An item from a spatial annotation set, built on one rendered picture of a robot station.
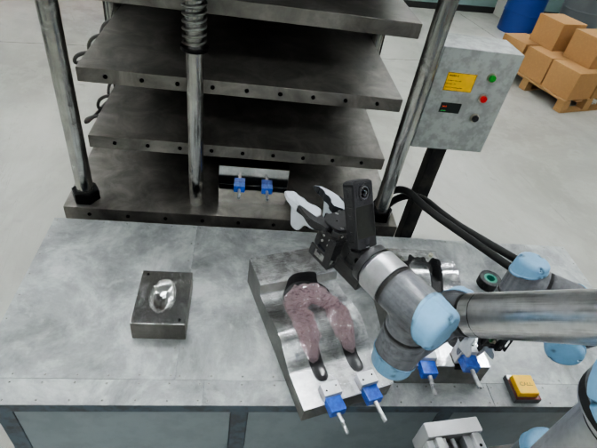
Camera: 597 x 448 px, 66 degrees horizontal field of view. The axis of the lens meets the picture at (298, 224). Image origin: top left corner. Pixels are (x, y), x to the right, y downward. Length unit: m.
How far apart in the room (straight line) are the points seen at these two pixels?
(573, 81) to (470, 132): 3.98
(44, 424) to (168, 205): 0.83
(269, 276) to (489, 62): 1.07
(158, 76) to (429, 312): 1.23
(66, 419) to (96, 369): 0.21
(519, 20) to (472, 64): 6.60
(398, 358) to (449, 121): 1.27
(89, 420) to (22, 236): 1.71
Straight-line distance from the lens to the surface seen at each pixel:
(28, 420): 1.58
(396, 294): 0.70
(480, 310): 0.79
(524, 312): 0.74
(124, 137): 1.79
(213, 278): 1.55
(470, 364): 1.38
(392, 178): 1.80
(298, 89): 1.63
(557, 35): 6.30
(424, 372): 1.34
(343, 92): 1.67
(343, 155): 1.79
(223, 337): 1.41
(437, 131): 1.90
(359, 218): 0.74
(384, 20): 1.63
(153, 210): 1.84
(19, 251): 2.96
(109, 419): 1.52
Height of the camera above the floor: 1.95
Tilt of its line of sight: 40 degrees down
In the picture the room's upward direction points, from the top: 10 degrees clockwise
